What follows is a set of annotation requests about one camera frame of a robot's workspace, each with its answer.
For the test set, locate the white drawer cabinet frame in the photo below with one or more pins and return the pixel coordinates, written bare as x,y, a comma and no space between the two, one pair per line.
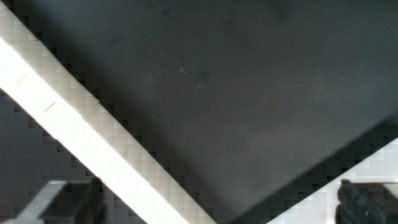
67,112

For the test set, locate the white drawer box with knob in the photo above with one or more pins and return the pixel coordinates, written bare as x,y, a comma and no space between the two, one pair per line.
312,210

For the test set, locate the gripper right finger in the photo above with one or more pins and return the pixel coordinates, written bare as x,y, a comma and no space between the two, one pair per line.
368,203

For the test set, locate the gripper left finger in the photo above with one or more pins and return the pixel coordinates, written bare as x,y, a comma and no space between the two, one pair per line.
65,204

